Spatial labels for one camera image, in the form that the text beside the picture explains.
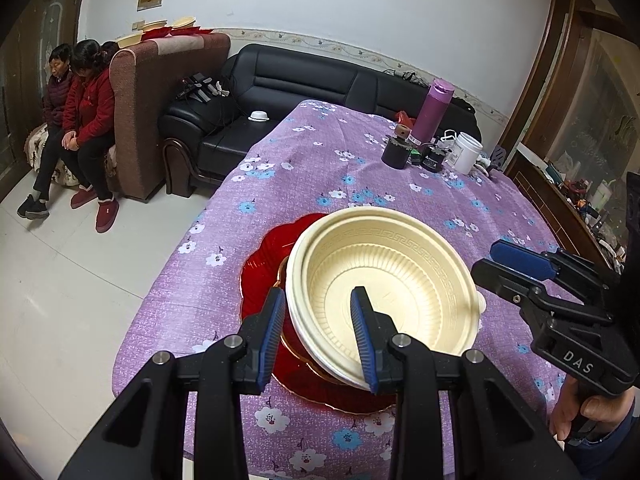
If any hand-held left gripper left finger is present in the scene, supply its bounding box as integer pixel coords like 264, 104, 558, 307
57, 286, 287, 480

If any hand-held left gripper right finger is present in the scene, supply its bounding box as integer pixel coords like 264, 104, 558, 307
350, 286, 583, 480

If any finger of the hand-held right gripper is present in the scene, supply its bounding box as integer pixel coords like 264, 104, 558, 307
471, 259, 613, 329
490, 239, 615, 307

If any large white foam bowl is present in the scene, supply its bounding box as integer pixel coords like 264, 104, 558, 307
287, 290, 487, 392

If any large red scalloped plate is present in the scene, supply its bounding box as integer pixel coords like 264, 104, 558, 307
239, 212, 401, 413

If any beige ribbed plastic bowl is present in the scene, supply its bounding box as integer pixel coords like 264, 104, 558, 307
286, 208, 483, 391

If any person's right forearm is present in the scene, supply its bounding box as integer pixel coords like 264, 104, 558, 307
565, 400, 640, 480

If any person's right hand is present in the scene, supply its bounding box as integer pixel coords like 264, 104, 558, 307
549, 376, 637, 444

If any wooden glass cabinet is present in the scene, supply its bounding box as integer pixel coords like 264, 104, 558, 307
495, 0, 640, 281

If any clutter of tools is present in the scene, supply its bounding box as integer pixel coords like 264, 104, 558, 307
547, 160, 628, 266

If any white plastic jar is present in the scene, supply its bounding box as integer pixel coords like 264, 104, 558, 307
452, 132, 484, 175

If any black labelled cylinder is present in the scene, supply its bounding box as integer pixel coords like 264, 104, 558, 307
421, 142, 448, 172

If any purple floral tablecloth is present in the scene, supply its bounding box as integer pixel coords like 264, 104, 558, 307
112, 100, 596, 480

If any black cylindrical container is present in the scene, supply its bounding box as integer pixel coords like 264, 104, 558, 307
381, 136, 412, 170

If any purple thermos bottle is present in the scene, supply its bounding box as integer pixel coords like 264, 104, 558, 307
411, 78, 455, 142

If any brown armchair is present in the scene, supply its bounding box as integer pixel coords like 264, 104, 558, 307
105, 31, 232, 205

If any black leather sofa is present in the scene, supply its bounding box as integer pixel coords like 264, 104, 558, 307
159, 43, 483, 196

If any pile of black devices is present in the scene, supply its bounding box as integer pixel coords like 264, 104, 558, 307
176, 73, 230, 104

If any floral cushioned seat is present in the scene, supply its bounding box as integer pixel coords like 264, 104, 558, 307
24, 127, 121, 188

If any wooden door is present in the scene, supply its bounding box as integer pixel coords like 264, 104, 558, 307
0, 0, 93, 191

